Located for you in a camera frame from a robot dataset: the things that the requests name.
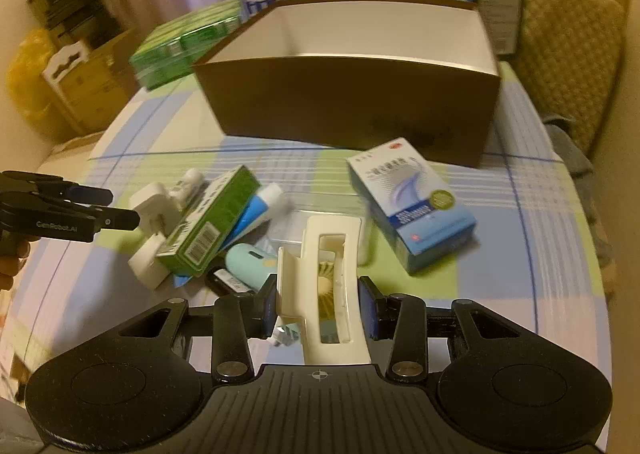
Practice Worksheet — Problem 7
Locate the white power plug adapter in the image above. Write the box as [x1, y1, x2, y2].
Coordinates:
[128, 182, 182, 291]

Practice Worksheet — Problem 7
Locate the green white spray box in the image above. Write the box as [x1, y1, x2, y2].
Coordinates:
[156, 165, 260, 277]

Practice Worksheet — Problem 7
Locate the person's left hand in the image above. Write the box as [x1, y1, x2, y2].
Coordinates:
[0, 240, 32, 291]

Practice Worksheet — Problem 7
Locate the mint handheld mini fan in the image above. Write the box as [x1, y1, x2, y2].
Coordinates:
[224, 243, 335, 321]

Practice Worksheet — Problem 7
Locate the dark small spray bottle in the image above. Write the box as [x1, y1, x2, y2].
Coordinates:
[205, 268, 254, 297]

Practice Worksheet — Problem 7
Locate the small white pill bottle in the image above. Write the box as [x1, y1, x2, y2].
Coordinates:
[169, 168, 204, 208]

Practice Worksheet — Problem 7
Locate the blue white ointment tube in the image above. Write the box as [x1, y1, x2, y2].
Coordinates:
[172, 182, 286, 291]

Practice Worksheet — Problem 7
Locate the blue white medicine box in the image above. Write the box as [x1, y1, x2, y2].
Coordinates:
[347, 138, 477, 274]

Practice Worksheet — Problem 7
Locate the yellow plastic bag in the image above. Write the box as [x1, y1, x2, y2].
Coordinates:
[6, 29, 67, 143]

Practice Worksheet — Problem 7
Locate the brown cardboard carton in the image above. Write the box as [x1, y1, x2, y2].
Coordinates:
[52, 30, 139, 135]

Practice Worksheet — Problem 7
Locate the white die-cut card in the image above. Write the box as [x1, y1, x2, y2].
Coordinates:
[40, 40, 90, 107]

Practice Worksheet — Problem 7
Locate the green shrink-wrapped box pack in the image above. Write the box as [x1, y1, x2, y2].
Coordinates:
[129, 0, 242, 90]

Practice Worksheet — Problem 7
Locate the black folded step ladder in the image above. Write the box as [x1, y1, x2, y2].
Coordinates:
[27, 0, 124, 49]

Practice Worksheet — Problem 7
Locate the brown open cardboard box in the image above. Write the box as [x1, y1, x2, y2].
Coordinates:
[194, 0, 501, 167]

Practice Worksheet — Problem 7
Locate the grey towel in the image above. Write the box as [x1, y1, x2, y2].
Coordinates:
[542, 114, 594, 179]

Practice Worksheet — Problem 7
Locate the beige quilted cushion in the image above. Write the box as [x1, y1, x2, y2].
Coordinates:
[511, 0, 625, 153]

